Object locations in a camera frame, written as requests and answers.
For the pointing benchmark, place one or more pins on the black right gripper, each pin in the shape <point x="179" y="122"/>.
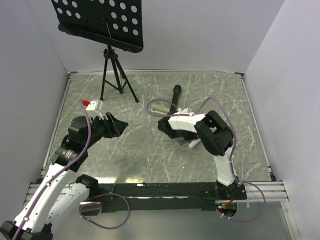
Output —
<point x="189" y="137"/>

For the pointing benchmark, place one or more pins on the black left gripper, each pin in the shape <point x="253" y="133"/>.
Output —
<point x="114" y="127"/>

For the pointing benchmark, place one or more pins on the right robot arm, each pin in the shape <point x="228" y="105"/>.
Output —
<point x="216" y="137"/>

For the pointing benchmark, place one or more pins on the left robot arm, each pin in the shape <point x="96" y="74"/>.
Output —
<point x="45" y="212"/>

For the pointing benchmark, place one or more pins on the black microphone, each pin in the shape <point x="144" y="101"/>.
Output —
<point x="175" y="98"/>

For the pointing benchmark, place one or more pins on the black perforated music stand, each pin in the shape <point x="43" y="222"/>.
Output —
<point x="116" y="23"/>

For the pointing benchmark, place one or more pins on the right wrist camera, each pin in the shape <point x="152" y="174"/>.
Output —
<point x="185" y="111"/>

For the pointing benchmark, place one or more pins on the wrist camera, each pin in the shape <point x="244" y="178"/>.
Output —
<point x="93" y="107"/>
<point x="185" y="111"/>

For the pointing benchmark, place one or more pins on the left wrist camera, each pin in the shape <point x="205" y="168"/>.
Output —
<point x="93" y="107"/>

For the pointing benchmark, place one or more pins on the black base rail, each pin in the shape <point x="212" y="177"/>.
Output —
<point x="163" y="196"/>

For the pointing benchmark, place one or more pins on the aluminium frame rail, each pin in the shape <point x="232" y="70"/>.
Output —
<point x="273" y="192"/>

